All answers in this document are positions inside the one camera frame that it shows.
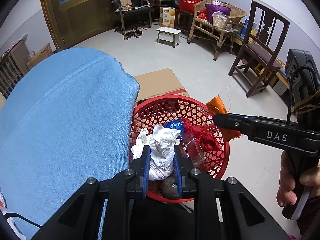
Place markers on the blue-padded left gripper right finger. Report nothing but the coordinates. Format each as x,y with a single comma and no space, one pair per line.
177,172

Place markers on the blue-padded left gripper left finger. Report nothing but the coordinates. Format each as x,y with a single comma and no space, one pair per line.
145,166

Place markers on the white plastic bag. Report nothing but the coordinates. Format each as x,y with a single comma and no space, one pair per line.
161,142

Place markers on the clear plastic tray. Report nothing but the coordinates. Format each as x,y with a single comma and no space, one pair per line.
190,149

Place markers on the blue plastic bag bundle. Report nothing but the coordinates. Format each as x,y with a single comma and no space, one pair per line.
175,124

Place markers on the dark red plastic bag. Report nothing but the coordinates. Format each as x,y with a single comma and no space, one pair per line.
203,135

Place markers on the orange wrapper bundle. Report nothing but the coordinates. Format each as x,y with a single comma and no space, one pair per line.
219,113

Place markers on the black plastic bag bundle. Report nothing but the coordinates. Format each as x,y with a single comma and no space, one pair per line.
168,188

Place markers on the person right hand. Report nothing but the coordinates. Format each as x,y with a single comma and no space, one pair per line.
287,182

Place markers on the red plastic mesh basket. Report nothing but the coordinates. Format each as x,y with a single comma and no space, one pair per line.
162,109

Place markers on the flat cardboard sheet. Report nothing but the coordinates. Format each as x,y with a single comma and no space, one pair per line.
159,83

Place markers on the blue round table cloth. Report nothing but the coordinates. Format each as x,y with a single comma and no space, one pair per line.
68,119

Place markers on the dark wooden chair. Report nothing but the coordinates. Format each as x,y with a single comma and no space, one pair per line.
256,47

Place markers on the small white stool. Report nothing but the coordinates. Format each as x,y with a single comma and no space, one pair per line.
174,34

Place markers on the pair of slippers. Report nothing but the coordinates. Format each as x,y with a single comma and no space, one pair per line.
133,33

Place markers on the yellow printed carton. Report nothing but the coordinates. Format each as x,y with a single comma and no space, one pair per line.
167,17

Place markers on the brown cardboard box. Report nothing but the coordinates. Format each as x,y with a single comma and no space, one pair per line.
42,54

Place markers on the rattan chair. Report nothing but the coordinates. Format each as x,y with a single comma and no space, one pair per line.
216,25

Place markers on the black metal armchair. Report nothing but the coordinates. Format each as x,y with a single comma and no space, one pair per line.
125,8

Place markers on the purple bag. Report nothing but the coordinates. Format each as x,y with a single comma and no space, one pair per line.
211,8

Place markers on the wooden double door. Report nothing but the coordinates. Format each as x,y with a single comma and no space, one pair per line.
73,21

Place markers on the wooden radiator cover cabinet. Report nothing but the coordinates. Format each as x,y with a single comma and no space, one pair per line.
13,67

